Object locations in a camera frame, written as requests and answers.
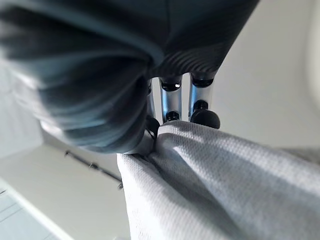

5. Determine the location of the white textured garment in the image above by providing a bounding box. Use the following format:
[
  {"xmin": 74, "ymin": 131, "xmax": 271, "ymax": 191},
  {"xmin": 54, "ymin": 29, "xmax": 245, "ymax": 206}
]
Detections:
[{"xmin": 116, "ymin": 120, "xmax": 320, "ymax": 240}]

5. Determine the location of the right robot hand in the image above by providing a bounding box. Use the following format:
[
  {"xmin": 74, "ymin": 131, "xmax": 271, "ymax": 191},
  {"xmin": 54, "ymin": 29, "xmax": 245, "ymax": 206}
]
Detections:
[{"xmin": 0, "ymin": 0, "xmax": 261, "ymax": 155}]

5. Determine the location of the black ceiling track light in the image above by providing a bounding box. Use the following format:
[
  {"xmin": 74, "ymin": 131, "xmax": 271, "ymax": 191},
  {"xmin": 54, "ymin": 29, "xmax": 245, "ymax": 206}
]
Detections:
[{"xmin": 63, "ymin": 150, "xmax": 124, "ymax": 190}]

